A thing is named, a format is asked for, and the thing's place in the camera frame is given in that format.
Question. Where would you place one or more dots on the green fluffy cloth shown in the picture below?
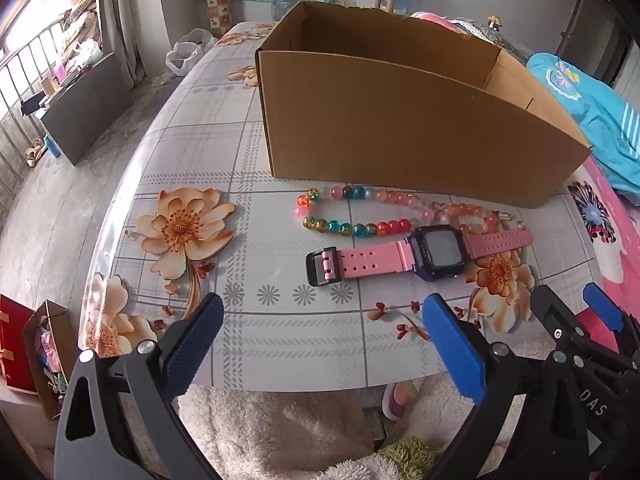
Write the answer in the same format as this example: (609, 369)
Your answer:
(407, 457)

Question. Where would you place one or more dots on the white plastic bag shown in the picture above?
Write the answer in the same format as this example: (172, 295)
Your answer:
(187, 52)

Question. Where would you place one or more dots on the grey low cabinet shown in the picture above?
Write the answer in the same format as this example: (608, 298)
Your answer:
(85, 105)

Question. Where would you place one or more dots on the pink slipper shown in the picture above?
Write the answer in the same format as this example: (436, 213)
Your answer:
(400, 400)

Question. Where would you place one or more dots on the blue cartoon blanket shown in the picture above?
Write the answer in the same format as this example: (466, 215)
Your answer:
(590, 110)

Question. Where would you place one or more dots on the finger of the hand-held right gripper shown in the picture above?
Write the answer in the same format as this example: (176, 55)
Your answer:
(602, 302)
(544, 305)

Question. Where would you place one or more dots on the small open cardboard box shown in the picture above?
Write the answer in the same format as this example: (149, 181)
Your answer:
(60, 340)

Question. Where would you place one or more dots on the small toy figurine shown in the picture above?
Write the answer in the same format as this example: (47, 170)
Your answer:
(495, 22)

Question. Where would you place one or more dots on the grey window curtain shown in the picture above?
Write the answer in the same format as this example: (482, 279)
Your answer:
(120, 15)

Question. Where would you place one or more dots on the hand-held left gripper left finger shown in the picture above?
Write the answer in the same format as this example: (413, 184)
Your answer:
(196, 337)

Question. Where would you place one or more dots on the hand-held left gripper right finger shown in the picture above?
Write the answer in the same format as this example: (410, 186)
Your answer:
(454, 345)

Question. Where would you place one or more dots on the red gift box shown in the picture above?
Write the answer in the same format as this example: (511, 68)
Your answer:
(14, 345)

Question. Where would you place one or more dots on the grey-green knitted cloth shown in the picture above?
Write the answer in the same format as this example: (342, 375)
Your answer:
(495, 42)

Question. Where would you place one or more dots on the clear plastic water jug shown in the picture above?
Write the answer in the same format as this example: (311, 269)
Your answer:
(284, 7)

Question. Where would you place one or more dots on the brown cardboard box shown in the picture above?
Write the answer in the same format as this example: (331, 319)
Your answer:
(400, 135)

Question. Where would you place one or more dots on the metal window railing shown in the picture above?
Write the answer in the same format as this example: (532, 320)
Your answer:
(15, 75)

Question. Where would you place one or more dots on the person's white fluffy clothing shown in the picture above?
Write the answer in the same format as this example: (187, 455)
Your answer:
(280, 430)

